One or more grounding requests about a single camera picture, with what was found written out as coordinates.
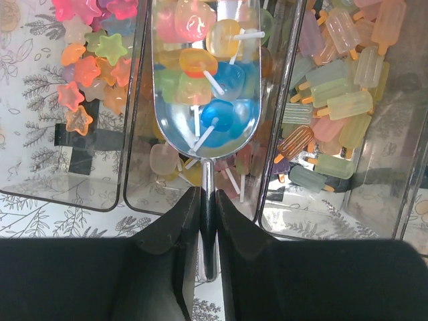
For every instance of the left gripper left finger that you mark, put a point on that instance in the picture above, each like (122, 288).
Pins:
(149, 276)

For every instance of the metal candy scoop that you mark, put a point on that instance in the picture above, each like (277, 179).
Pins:
(206, 59)

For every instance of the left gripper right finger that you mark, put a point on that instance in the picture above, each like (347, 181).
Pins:
(264, 278)

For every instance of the clear compartment candy box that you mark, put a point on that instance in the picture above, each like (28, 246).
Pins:
(339, 151)

